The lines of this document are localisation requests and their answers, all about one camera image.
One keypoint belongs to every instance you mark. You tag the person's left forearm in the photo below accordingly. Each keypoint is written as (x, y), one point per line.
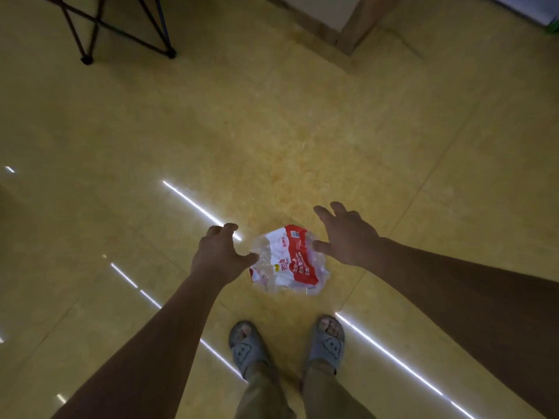
(144, 353)

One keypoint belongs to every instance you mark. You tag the wooden cabinet base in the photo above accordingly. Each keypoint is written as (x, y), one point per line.
(332, 17)

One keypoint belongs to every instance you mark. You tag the grey slipper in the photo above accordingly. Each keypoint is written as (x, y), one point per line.
(247, 348)
(326, 342)

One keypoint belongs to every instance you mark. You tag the person's right middle finger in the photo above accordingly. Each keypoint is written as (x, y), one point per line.
(339, 208)

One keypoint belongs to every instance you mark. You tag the person's left thumb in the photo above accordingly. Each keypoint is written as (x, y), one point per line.
(248, 260)

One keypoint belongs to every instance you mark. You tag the clear red-labelled plastic bag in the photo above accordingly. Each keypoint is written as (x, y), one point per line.
(290, 259)

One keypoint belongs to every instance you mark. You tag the person's left hand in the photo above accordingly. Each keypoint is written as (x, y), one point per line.
(216, 257)

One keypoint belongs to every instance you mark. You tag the black metal folding frame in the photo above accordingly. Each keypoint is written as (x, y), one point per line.
(109, 26)

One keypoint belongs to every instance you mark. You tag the person's right hand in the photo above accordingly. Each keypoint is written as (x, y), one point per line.
(349, 239)

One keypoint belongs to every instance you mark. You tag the person's right thumb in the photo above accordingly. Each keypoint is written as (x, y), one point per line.
(322, 246)

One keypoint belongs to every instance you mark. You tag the grey right slipper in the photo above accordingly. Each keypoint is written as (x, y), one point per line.
(326, 342)

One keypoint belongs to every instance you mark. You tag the grey left slipper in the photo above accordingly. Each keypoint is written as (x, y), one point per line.
(247, 348)

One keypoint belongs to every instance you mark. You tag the khaki trousers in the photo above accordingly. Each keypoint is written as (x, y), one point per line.
(297, 394)

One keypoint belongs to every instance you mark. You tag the person's right forearm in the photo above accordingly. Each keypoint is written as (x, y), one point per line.
(471, 309)

